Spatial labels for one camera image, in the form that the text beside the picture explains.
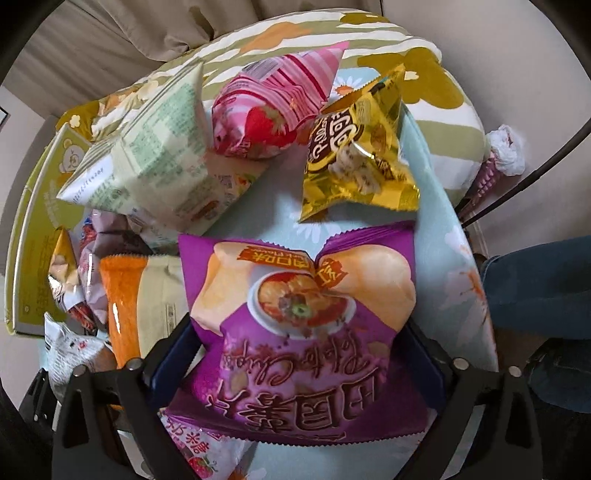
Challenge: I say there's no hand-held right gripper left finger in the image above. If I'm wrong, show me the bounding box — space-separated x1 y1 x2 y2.
52 318 205 480

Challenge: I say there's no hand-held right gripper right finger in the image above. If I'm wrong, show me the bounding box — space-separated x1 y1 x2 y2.
401 318 541 480

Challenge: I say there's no purple potato chip bag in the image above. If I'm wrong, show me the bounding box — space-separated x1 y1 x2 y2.
165 220 437 446

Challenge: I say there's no small yellow snack packet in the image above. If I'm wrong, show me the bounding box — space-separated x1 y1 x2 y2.
47 227 83 306

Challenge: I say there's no yellow-green bear print cardboard box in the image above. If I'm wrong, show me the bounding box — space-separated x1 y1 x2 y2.
4 122 93 335

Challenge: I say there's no gold foil snack bag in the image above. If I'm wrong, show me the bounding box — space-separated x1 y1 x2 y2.
299 64 421 223

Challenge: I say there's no cream snack packet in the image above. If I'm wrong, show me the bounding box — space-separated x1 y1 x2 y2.
137 254 195 354

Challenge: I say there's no orange snack packet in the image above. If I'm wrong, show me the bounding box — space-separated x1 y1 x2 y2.
99 255 149 370

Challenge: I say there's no strawberry print snack packet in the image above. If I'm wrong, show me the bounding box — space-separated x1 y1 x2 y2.
158 408 260 480

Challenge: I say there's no white grey-print snack packet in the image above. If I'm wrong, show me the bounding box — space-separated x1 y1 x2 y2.
44 313 115 403

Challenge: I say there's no mauve snack packet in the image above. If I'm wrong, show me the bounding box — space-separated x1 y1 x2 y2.
78 210 155 324

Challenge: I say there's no person's jeans leg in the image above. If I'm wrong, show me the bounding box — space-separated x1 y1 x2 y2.
479 234 591 418

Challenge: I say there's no pale green snack bag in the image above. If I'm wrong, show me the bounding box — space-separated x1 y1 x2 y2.
56 61 219 232

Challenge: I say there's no pink striped strawberry snack bag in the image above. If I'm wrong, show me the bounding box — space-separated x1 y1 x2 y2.
211 41 350 161

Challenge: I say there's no green striped floral blanket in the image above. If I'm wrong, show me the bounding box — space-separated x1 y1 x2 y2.
58 14 491 205

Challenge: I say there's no beige curtain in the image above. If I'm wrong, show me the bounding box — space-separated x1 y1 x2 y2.
14 0 384 116

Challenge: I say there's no black cable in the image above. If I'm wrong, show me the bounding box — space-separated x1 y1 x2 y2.
462 124 591 228

